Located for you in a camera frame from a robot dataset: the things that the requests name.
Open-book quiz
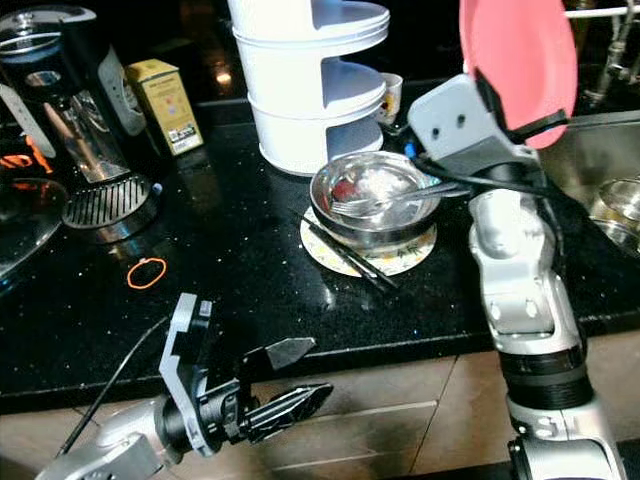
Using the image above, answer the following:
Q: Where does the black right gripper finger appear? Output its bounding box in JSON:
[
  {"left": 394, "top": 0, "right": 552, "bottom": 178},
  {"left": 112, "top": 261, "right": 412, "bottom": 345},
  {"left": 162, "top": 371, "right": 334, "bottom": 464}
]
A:
[
  {"left": 473, "top": 66, "right": 511, "bottom": 126},
  {"left": 508, "top": 108, "right": 571, "bottom": 146}
]

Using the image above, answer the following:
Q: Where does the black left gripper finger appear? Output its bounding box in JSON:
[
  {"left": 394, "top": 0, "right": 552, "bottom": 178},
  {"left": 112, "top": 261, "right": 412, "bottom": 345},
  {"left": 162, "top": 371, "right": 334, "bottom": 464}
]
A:
[
  {"left": 245, "top": 383, "right": 333, "bottom": 443},
  {"left": 240, "top": 337, "right": 316, "bottom": 376}
]

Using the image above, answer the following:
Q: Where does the pink plastic plate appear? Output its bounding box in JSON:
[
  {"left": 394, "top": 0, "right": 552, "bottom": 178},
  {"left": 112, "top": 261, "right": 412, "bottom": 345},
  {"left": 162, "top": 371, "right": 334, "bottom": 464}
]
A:
[{"left": 458, "top": 0, "right": 579, "bottom": 151}]

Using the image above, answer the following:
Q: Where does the brown kitchen base cabinet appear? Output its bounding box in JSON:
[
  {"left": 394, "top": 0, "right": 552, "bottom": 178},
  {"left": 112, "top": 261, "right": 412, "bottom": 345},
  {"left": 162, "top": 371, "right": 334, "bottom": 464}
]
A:
[{"left": 0, "top": 340, "right": 640, "bottom": 480}]

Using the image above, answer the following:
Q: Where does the steel sink faucet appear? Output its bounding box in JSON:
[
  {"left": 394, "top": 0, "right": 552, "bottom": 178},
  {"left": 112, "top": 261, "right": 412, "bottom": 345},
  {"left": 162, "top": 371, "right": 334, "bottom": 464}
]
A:
[{"left": 585, "top": 0, "right": 640, "bottom": 106}]

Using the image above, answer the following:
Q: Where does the orange plastic item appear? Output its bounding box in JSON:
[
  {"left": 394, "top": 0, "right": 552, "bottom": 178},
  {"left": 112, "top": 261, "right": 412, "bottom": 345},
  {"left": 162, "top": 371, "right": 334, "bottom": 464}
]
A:
[{"left": 0, "top": 140, "right": 51, "bottom": 176}]

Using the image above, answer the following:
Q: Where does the small steel strainer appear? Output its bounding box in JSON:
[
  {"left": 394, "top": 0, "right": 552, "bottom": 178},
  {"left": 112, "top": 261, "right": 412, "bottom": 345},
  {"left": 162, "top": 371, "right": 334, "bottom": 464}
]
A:
[{"left": 588, "top": 178, "right": 640, "bottom": 256}]

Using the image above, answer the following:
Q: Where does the black chopstick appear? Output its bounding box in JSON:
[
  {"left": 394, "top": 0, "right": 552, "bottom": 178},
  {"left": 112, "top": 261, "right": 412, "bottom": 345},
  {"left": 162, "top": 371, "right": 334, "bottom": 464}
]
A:
[
  {"left": 283, "top": 206, "right": 403, "bottom": 291},
  {"left": 292, "top": 216, "right": 401, "bottom": 296}
]

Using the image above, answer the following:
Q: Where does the black coffee maker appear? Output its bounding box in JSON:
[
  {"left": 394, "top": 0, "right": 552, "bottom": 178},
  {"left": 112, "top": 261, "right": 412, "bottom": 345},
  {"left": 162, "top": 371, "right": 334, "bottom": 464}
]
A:
[{"left": 0, "top": 5, "right": 161, "bottom": 244}]

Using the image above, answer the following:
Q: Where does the glass pot lid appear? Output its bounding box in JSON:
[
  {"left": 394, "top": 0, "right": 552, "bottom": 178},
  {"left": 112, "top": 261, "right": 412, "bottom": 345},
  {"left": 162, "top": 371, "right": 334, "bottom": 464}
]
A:
[{"left": 0, "top": 178, "right": 61, "bottom": 276}]

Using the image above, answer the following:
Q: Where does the stainless steel bowl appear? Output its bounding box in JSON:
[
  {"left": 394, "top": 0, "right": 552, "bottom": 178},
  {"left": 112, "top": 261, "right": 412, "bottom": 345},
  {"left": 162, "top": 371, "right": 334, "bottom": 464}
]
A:
[{"left": 308, "top": 151, "right": 443, "bottom": 249}]

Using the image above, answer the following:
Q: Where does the white leaf patterned plate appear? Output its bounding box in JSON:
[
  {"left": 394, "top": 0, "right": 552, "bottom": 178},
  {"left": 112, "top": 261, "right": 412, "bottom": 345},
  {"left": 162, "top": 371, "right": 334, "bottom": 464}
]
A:
[{"left": 298, "top": 205, "right": 439, "bottom": 278}]

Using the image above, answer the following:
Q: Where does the steel table fork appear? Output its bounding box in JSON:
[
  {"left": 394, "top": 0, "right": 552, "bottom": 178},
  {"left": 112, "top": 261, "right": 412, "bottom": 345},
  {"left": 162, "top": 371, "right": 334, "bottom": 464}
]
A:
[{"left": 330, "top": 195, "right": 411, "bottom": 219}]

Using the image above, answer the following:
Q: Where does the orange rubber band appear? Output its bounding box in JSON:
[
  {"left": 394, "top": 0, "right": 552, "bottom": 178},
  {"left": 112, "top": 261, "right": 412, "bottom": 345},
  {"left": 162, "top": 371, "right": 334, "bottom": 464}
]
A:
[{"left": 127, "top": 257, "right": 168, "bottom": 291}]

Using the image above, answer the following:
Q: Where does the white three tier rack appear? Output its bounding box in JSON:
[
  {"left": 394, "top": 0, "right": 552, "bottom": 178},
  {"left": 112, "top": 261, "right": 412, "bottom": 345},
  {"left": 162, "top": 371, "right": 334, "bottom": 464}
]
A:
[{"left": 228, "top": 0, "right": 391, "bottom": 177}]

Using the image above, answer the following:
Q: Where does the yellow cardboard box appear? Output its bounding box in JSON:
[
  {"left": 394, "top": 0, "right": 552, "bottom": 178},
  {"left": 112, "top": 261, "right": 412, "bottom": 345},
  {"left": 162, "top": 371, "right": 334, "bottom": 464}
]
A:
[{"left": 126, "top": 58, "right": 204, "bottom": 157}]

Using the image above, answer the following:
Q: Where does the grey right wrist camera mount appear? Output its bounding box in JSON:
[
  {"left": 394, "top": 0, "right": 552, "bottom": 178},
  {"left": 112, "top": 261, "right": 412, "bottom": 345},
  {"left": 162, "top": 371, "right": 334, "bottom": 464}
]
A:
[{"left": 407, "top": 73, "right": 511, "bottom": 181}]

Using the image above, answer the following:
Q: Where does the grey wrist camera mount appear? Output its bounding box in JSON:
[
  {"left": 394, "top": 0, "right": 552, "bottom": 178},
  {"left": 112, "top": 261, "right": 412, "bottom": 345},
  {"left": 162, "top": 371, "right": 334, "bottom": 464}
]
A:
[
  {"left": 407, "top": 73, "right": 511, "bottom": 181},
  {"left": 160, "top": 293, "right": 214, "bottom": 459}
]

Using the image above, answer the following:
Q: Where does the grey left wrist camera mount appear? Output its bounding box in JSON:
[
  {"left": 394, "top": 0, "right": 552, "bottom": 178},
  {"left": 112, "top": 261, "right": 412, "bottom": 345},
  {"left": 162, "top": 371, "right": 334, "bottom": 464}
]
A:
[{"left": 160, "top": 293, "right": 214, "bottom": 459}]

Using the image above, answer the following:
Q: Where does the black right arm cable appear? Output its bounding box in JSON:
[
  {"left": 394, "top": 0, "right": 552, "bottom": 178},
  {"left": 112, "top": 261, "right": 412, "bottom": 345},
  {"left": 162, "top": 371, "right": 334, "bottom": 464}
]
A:
[{"left": 405, "top": 140, "right": 566, "bottom": 261}]

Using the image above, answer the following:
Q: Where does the white power cord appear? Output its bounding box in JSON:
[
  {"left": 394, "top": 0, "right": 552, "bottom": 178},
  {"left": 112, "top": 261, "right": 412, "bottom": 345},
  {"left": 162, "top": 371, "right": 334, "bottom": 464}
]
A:
[{"left": 565, "top": 3, "right": 640, "bottom": 23}]

